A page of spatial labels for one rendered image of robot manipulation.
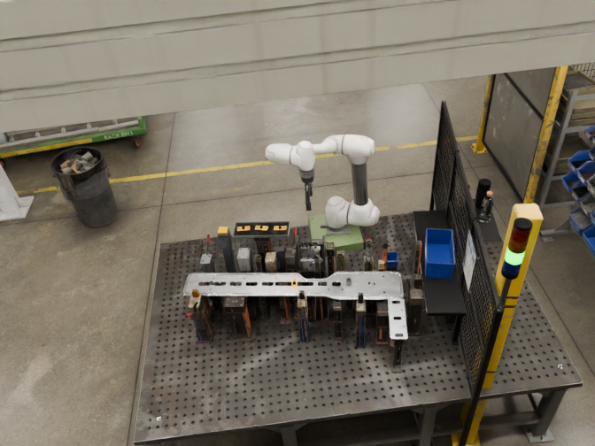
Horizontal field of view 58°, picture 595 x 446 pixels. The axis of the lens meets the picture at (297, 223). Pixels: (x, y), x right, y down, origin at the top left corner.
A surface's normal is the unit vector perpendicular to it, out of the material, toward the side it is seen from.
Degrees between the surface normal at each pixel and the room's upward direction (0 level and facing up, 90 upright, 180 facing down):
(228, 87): 90
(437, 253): 0
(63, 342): 0
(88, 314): 0
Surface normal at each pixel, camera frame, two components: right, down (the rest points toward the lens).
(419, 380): -0.07, -0.74
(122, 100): 0.10, 0.66
